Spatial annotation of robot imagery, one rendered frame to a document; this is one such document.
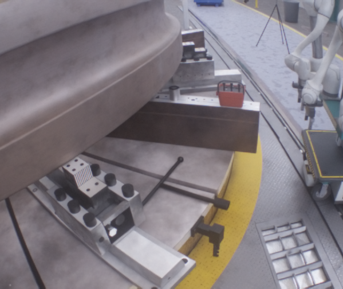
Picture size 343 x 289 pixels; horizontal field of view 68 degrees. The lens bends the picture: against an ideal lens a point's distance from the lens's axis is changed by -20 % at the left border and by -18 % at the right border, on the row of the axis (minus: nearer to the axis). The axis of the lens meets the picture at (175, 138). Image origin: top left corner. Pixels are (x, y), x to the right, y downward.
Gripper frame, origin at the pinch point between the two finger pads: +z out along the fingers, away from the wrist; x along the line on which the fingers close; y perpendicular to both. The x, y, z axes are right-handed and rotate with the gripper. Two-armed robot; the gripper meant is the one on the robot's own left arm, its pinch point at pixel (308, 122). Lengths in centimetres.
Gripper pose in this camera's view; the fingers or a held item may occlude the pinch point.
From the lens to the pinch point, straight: 217.5
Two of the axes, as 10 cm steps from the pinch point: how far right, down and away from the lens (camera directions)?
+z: 0.7, 8.3, 5.5
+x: -1.6, 5.6, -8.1
